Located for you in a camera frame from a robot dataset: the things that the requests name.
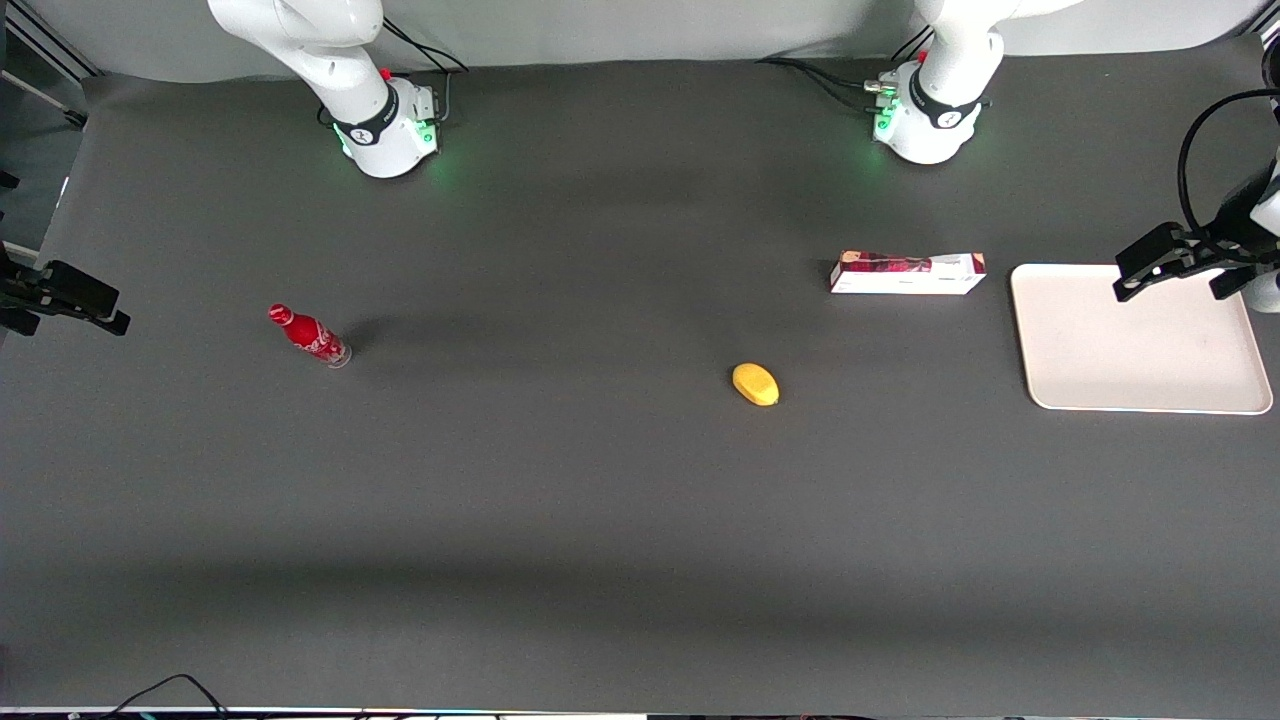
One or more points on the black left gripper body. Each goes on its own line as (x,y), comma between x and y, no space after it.
(1236,222)

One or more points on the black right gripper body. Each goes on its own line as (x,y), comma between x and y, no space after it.
(22,288)

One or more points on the red cookie box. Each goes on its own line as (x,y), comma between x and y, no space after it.
(905,275)

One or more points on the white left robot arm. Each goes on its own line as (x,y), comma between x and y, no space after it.
(940,100)

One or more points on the white rectangular tray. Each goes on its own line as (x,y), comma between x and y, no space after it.
(1140,350)

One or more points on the red cola bottle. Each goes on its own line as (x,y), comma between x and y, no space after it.
(308,335)

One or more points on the yellow lemon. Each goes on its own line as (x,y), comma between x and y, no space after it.
(756,385)

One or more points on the dark grey table cloth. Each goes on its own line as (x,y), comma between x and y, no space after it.
(600,500)

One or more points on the aluminium frame strut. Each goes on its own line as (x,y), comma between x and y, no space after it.
(50,45)

